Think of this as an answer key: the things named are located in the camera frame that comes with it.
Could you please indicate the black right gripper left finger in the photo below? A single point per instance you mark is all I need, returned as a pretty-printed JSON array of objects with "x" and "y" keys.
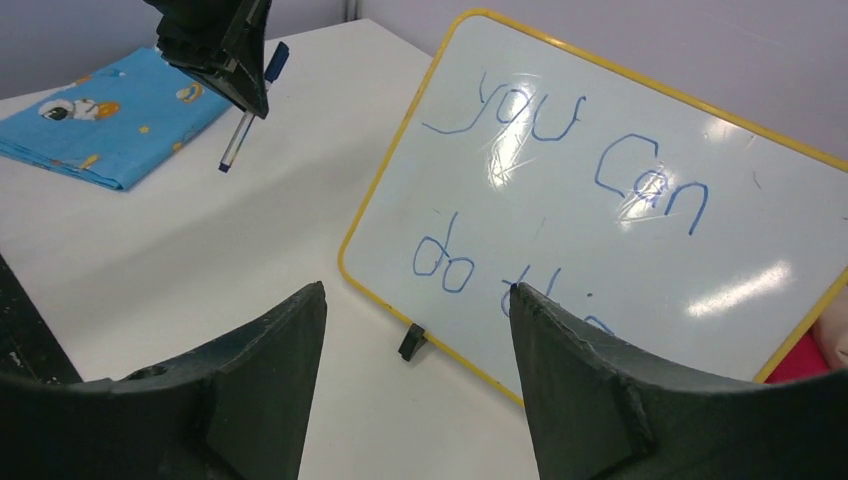
[{"x": 236, "y": 407}]

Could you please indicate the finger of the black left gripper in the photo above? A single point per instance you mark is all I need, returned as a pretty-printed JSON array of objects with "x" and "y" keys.
[{"x": 220, "y": 44}]

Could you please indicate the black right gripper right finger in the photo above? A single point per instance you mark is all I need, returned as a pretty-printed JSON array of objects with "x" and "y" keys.
[{"x": 599, "y": 407}]

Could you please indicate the blue whiteboard marker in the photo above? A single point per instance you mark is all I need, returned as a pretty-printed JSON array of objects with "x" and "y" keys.
[{"x": 271, "y": 74}]

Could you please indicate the yellow framed whiteboard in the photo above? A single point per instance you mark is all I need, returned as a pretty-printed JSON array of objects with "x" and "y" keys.
[{"x": 687, "y": 231}]

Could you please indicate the blue patterned cloth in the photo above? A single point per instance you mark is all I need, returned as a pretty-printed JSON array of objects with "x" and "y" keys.
[{"x": 116, "y": 125}]

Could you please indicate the pink cloth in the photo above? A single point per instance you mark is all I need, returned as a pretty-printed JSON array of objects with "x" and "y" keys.
[{"x": 803, "y": 361}]

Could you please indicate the beige cloth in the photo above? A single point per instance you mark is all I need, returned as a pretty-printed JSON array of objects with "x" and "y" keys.
[{"x": 830, "y": 332}]

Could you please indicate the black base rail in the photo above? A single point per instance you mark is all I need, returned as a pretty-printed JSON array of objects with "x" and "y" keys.
[{"x": 29, "y": 348}]

